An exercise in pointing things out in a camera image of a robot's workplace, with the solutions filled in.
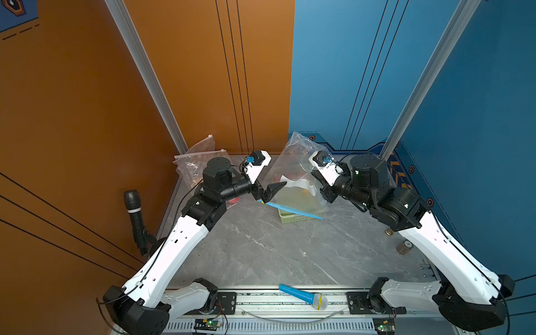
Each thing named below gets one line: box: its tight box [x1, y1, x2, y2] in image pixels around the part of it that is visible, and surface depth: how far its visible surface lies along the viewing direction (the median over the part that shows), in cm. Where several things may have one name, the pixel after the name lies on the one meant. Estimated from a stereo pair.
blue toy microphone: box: [278, 283, 329, 311], surface depth 75 cm
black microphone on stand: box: [124, 189, 157, 257], surface depth 69 cm
